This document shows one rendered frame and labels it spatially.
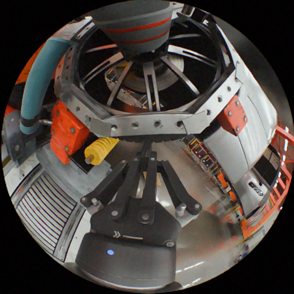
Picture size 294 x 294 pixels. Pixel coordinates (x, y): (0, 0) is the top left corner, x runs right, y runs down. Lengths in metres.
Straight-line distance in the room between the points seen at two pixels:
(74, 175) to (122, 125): 0.43
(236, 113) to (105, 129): 0.31
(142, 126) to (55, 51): 0.27
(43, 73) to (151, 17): 0.22
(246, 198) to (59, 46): 2.58
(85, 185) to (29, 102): 0.46
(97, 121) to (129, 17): 0.22
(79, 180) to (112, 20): 0.60
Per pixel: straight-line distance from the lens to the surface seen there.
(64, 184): 0.64
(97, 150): 0.28
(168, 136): 0.30
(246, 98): 0.56
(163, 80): 0.48
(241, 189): 2.38
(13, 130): 0.52
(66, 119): 0.30
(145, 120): 0.21
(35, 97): 0.29
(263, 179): 3.52
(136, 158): 0.16
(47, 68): 0.27
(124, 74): 0.33
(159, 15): 0.19
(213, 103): 0.23
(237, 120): 0.29
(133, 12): 0.17
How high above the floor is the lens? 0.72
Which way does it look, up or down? 21 degrees down
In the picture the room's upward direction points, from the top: 44 degrees clockwise
